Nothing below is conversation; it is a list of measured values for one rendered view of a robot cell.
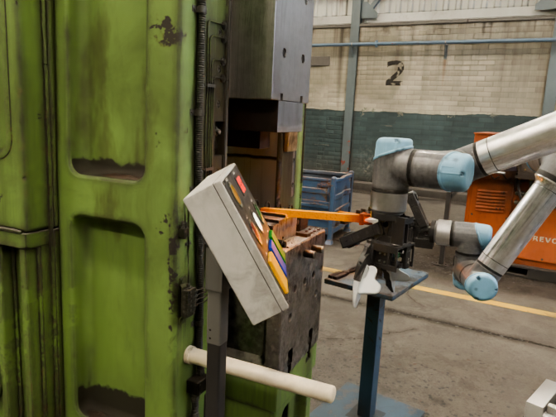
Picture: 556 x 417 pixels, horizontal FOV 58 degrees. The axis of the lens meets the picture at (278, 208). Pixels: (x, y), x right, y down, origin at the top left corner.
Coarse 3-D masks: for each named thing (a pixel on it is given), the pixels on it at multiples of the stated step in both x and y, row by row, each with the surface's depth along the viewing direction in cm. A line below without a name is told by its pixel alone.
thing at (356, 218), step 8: (264, 208) 170; (272, 208) 169; (280, 208) 169; (288, 208) 169; (288, 216) 167; (296, 216) 165; (304, 216) 164; (312, 216) 163; (320, 216) 162; (328, 216) 161; (336, 216) 160; (344, 216) 158; (352, 216) 157; (360, 216) 155; (368, 216) 155; (360, 224) 156
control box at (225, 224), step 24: (192, 192) 97; (216, 192) 92; (240, 192) 108; (192, 216) 93; (216, 216) 93; (240, 216) 93; (216, 240) 94; (240, 240) 94; (264, 240) 108; (240, 264) 95; (264, 264) 95; (240, 288) 96; (264, 288) 96; (264, 312) 96
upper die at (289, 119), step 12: (228, 108) 158; (240, 108) 156; (252, 108) 154; (264, 108) 152; (276, 108) 151; (288, 108) 157; (300, 108) 166; (228, 120) 158; (240, 120) 156; (252, 120) 155; (264, 120) 153; (276, 120) 151; (288, 120) 158; (300, 120) 168
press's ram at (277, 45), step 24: (240, 0) 145; (264, 0) 142; (288, 0) 148; (312, 0) 164; (240, 24) 146; (264, 24) 143; (288, 24) 150; (312, 24) 167; (240, 48) 147; (264, 48) 144; (288, 48) 152; (240, 72) 148; (264, 72) 145; (288, 72) 154; (240, 96) 150; (264, 96) 146; (288, 96) 156
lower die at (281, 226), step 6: (264, 216) 166; (270, 216) 167; (276, 216) 167; (282, 216) 166; (270, 222) 162; (276, 222) 161; (282, 222) 164; (288, 222) 168; (294, 222) 173; (270, 228) 158; (276, 228) 160; (282, 228) 165; (288, 228) 169; (294, 228) 174; (276, 234) 161; (282, 234) 165; (288, 234) 170; (294, 234) 175
